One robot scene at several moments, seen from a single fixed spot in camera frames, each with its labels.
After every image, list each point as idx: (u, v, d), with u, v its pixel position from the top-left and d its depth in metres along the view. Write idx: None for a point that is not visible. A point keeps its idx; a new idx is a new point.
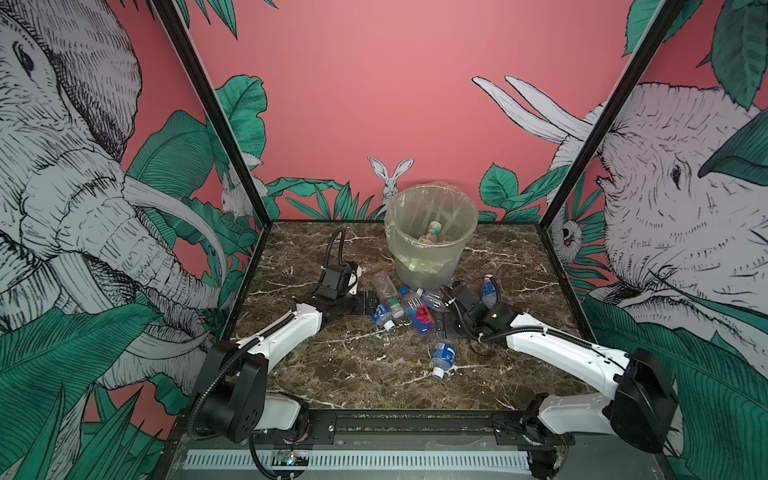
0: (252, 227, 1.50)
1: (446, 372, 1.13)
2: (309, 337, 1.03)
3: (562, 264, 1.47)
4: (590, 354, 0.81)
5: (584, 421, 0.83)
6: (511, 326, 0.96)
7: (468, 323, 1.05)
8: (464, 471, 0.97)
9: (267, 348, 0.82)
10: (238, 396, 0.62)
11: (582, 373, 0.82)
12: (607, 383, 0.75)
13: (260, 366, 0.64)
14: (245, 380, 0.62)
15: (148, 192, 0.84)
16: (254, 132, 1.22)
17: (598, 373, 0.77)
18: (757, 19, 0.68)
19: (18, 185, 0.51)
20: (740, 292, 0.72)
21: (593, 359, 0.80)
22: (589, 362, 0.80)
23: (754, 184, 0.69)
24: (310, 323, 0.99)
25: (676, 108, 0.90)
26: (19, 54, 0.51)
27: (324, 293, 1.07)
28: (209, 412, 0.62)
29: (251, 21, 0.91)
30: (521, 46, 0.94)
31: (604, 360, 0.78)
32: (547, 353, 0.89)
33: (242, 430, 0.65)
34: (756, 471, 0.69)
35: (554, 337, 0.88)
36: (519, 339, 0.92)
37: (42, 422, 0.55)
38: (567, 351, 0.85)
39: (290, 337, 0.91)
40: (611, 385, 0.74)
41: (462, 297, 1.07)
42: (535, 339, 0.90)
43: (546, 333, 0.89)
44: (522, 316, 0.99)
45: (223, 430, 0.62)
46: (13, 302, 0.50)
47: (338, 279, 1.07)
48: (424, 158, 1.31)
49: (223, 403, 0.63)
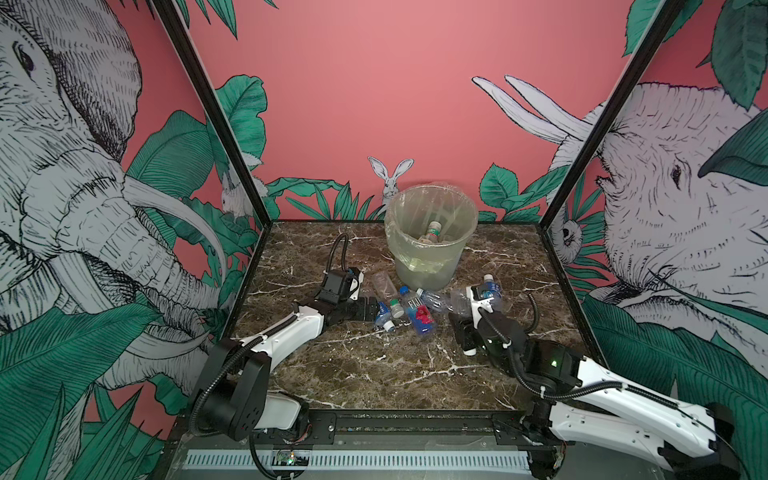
0: (252, 227, 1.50)
1: (461, 374, 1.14)
2: (310, 339, 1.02)
3: (562, 264, 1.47)
4: (675, 414, 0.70)
5: (611, 442, 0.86)
6: (579, 381, 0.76)
7: (521, 371, 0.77)
8: (464, 471, 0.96)
9: (270, 346, 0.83)
10: (240, 392, 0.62)
11: (663, 432, 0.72)
12: (699, 448, 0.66)
13: (263, 364, 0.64)
14: (247, 379, 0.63)
15: (148, 192, 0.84)
16: (254, 132, 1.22)
17: (690, 439, 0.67)
18: (757, 19, 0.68)
19: (17, 185, 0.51)
20: (740, 291, 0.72)
21: (681, 420, 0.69)
22: (677, 424, 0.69)
23: (755, 184, 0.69)
24: (311, 325, 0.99)
25: (676, 108, 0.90)
26: (19, 54, 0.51)
27: (325, 296, 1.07)
28: (210, 409, 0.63)
29: (252, 21, 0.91)
30: (521, 47, 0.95)
31: (693, 420, 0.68)
32: (616, 407, 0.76)
33: (243, 429, 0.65)
34: (755, 471, 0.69)
35: (631, 393, 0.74)
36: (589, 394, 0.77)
37: (42, 422, 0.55)
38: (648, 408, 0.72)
39: (292, 337, 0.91)
40: (703, 452, 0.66)
41: (515, 337, 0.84)
42: (610, 394, 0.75)
43: (624, 388, 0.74)
44: (585, 363, 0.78)
45: (223, 428, 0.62)
46: (13, 302, 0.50)
47: (340, 284, 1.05)
48: (423, 158, 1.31)
49: (224, 402, 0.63)
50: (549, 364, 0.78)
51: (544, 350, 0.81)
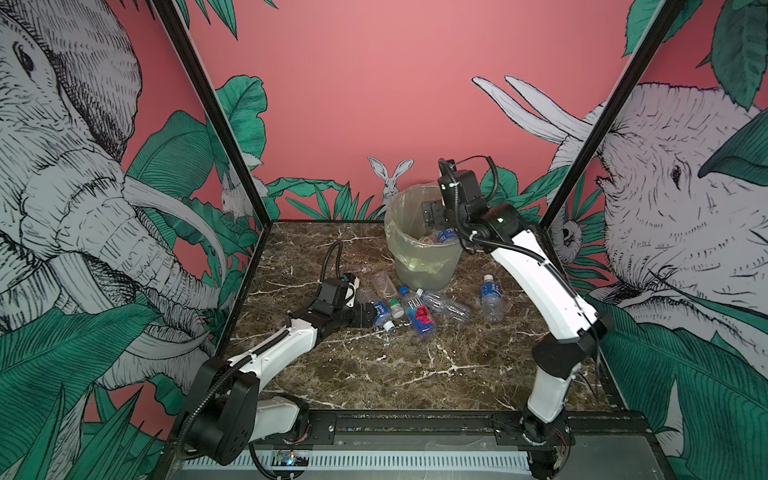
0: (252, 227, 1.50)
1: (457, 374, 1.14)
2: (303, 353, 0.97)
3: (562, 264, 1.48)
4: (569, 301, 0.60)
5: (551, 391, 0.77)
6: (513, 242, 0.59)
7: (461, 218, 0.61)
8: (464, 471, 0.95)
9: (259, 366, 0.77)
10: (227, 415, 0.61)
11: (544, 309, 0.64)
12: (567, 331, 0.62)
13: (251, 385, 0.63)
14: (235, 400, 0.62)
15: (148, 192, 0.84)
16: (254, 132, 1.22)
17: (566, 323, 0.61)
18: (757, 19, 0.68)
19: (18, 186, 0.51)
20: (740, 292, 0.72)
21: (571, 306, 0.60)
22: (565, 309, 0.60)
23: (754, 184, 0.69)
24: (305, 339, 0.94)
25: (676, 108, 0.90)
26: (19, 54, 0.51)
27: (319, 307, 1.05)
28: (197, 431, 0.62)
29: (251, 21, 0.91)
30: (521, 47, 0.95)
31: (579, 311, 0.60)
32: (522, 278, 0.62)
33: (230, 451, 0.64)
34: (756, 471, 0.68)
35: (550, 272, 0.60)
36: (510, 258, 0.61)
37: (42, 422, 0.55)
38: (553, 288, 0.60)
39: (282, 354, 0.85)
40: (567, 334, 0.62)
41: (467, 181, 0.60)
42: (528, 265, 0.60)
43: (543, 263, 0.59)
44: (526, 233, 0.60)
45: (210, 452, 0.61)
46: (13, 302, 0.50)
47: (334, 293, 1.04)
48: (423, 159, 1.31)
49: (211, 424, 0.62)
50: (494, 216, 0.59)
51: (495, 206, 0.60)
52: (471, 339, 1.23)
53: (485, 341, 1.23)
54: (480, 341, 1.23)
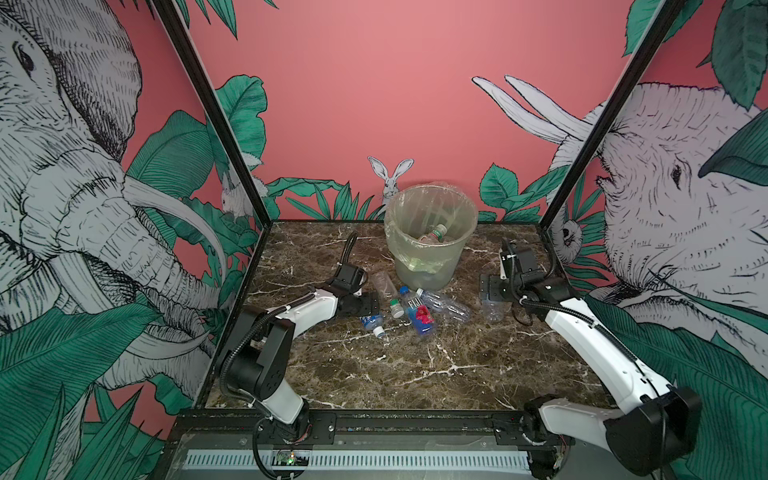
0: (252, 227, 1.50)
1: (455, 375, 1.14)
2: (325, 317, 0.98)
3: (562, 264, 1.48)
4: (626, 365, 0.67)
5: (581, 424, 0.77)
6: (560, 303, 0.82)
7: (516, 283, 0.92)
8: (464, 471, 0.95)
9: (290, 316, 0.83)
10: (266, 355, 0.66)
11: (609, 380, 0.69)
12: (631, 398, 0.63)
13: (287, 329, 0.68)
14: (273, 341, 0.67)
15: (148, 192, 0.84)
16: (254, 132, 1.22)
17: (627, 387, 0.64)
18: (757, 19, 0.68)
19: (18, 185, 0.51)
20: (741, 291, 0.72)
21: (631, 371, 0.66)
22: (623, 372, 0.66)
23: (754, 184, 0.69)
24: (326, 306, 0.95)
25: (676, 108, 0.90)
26: (19, 54, 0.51)
27: (337, 285, 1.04)
28: (236, 372, 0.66)
29: (251, 21, 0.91)
30: (520, 48, 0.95)
31: (642, 377, 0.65)
32: (580, 342, 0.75)
33: (267, 388, 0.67)
34: (756, 471, 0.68)
35: (602, 335, 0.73)
36: (564, 321, 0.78)
37: (42, 422, 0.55)
38: (607, 348, 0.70)
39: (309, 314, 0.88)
40: (632, 402, 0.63)
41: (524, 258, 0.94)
42: (578, 326, 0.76)
43: (593, 325, 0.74)
44: (577, 300, 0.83)
45: (250, 388, 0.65)
46: (13, 302, 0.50)
47: (351, 274, 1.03)
48: (423, 158, 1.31)
49: (248, 365, 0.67)
50: (544, 288, 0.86)
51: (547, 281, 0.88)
52: (471, 339, 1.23)
53: (485, 341, 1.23)
54: (480, 341, 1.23)
